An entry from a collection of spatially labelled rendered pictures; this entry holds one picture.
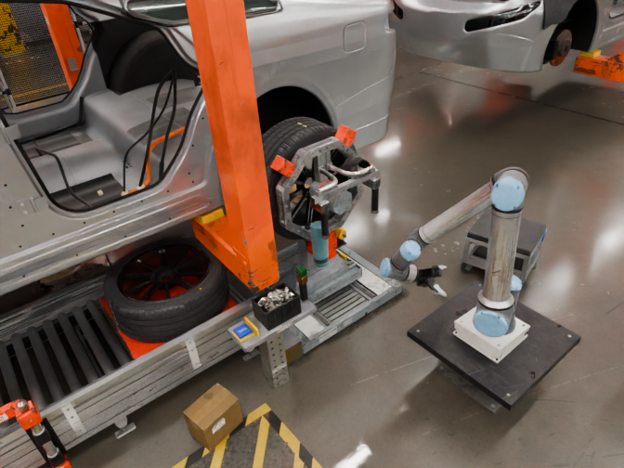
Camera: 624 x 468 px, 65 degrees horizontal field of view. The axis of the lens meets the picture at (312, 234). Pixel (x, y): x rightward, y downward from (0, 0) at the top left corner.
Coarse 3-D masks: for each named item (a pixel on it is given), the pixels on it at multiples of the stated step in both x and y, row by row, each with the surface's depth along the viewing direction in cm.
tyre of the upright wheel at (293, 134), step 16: (272, 128) 260; (288, 128) 255; (304, 128) 254; (320, 128) 254; (272, 144) 252; (288, 144) 246; (304, 144) 251; (352, 144) 273; (272, 160) 247; (288, 160) 249; (272, 176) 247; (272, 192) 251; (272, 208) 256
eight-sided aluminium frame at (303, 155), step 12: (312, 144) 250; (324, 144) 249; (336, 144) 253; (300, 156) 244; (312, 156) 246; (300, 168) 245; (360, 168) 272; (288, 180) 244; (276, 192) 249; (288, 192) 246; (360, 192) 281; (288, 204) 250; (288, 216) 254; (336, 216) 284; (288, 228) 257; (300, 228) 263; (336, 228) 282
